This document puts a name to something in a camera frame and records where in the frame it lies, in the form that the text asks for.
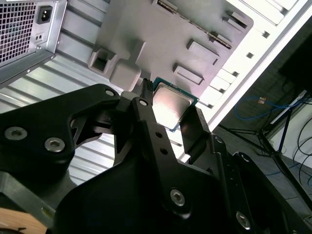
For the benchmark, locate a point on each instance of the silver CPU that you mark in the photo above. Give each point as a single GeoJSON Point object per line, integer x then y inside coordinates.
{"type": "Point", "coordinates": [170, 104]}

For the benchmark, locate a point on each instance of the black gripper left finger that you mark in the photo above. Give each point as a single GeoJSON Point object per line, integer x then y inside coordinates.
{"type": "Point", "coordinates": [165, 168]}

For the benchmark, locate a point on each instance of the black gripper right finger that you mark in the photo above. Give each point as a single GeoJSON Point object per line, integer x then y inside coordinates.
{"type": "Point", "coordinates": [234, 190]}

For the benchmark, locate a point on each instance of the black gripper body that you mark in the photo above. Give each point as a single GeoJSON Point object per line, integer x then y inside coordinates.
{"type": "Point", "coordinates": [117, 202]}

